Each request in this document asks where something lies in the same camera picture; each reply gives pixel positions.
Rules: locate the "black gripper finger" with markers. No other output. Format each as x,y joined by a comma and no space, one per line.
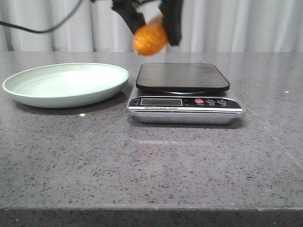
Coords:
172,15
127,10

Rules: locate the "orange corn cob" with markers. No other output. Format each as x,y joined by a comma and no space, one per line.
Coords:
150,38

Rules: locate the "white pleated curtain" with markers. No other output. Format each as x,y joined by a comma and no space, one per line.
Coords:
207,26

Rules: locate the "silver black kitchen scale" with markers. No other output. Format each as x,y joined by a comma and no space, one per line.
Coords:
183,93

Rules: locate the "pale green plate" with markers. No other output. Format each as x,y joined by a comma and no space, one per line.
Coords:
66,85

